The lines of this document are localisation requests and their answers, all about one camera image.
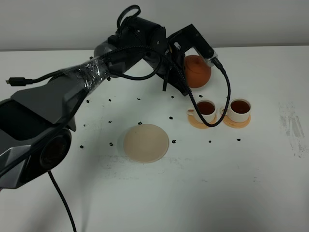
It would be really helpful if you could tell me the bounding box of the brown clay teapot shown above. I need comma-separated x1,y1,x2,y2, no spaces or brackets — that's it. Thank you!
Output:
184,55,211,88

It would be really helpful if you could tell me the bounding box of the black braided camera cable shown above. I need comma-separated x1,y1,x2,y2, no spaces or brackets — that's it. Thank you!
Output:
6,5,231,232

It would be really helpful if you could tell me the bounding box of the right orange coaster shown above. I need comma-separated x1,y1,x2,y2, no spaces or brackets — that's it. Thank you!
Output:
223,115,251,129

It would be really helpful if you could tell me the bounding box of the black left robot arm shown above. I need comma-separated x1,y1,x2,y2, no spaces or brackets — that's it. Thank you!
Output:
0,16,188,189

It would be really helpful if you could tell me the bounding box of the left orange coaster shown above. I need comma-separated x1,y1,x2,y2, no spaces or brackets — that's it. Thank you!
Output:
187,115,209,129

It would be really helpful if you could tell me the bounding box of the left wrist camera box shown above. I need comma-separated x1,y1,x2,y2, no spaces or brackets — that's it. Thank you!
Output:
167,24,222,69

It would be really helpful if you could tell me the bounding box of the orange coaster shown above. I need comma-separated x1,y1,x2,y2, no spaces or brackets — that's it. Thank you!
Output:
187,115,209,129
223,115,251,129

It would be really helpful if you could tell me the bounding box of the right white teacup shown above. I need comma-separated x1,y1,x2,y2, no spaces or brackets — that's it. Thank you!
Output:
225,98,251,123

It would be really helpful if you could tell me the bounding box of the left white teacup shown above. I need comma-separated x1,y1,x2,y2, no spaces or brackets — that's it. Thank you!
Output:
187,99,216,124

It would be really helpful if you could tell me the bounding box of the beige round teapot saucer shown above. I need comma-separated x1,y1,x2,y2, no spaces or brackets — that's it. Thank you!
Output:
123,124,169,163

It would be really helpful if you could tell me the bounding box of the white teacup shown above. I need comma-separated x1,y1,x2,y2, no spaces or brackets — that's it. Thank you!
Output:
187,99,216,124
225,98,251,123

